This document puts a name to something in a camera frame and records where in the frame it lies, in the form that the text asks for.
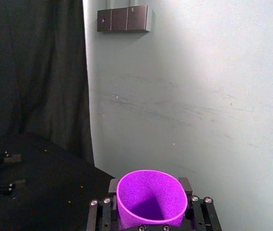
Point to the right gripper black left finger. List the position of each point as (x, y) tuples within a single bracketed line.
[(100, 214)]

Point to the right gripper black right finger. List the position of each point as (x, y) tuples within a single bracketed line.
[(203, 216)]

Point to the purple plastic cup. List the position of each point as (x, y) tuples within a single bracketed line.
[(148, 187)]

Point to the black table cloth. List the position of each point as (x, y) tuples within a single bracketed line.
[(49, 187)]

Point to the black hanging curtain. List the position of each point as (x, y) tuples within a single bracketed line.
[(30, 72)]

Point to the dark wall-mounted block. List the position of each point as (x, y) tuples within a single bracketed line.
[(121, 19)]

